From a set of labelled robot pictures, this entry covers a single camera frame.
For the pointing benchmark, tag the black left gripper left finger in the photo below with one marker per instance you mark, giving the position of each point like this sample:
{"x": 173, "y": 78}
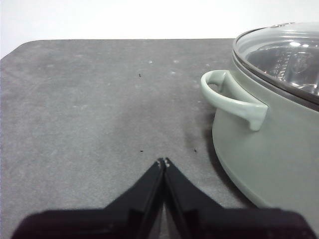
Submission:
{"x": 99, "y": 224}

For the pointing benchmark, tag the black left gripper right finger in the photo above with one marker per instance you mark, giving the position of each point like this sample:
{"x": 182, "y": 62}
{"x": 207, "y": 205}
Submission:
{"x": 236, "y": 224}

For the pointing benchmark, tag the glass lid with green knob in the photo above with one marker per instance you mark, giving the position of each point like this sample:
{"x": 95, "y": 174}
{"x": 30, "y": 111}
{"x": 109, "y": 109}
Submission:
{"x": 274, "y": 54}

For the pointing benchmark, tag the pale green electric steamer pot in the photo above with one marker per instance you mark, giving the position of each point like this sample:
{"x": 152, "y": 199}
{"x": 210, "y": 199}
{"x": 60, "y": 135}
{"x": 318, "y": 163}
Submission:
{"x": 249, "y": 154}

